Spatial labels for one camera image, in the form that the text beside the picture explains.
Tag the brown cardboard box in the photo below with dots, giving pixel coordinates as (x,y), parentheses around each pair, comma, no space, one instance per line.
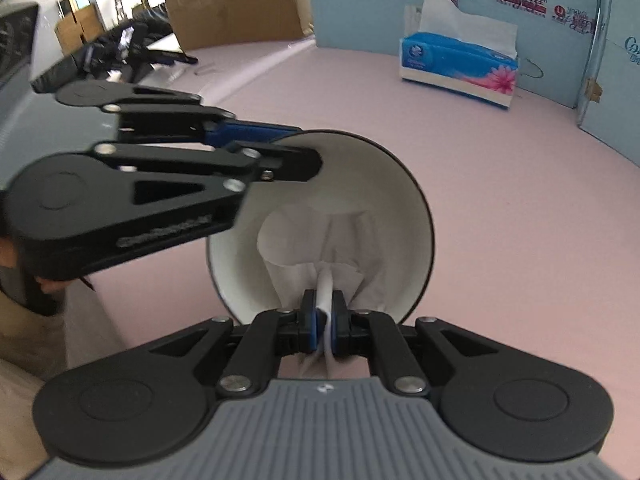
(211,23)

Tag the white ceramic bowl black rim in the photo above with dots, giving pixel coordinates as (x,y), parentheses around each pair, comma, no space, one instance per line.
(357,174)

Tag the light blue foam board partition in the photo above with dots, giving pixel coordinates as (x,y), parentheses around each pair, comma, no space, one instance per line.
(583,54)

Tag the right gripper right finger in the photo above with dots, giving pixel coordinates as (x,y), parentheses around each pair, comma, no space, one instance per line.
(375,336)

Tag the blue tissue box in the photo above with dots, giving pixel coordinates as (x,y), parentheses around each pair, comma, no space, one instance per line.
(463,53)

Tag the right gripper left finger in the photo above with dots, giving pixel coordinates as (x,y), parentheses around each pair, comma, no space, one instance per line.
(255,351)

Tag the spare black handheld gripper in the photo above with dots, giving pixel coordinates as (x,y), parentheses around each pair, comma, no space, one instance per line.
(126,49)

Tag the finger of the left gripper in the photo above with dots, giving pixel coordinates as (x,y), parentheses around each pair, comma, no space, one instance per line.
(260,161)
(183,123)

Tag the white tissue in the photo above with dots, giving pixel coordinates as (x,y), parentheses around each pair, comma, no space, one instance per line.
(304,248)

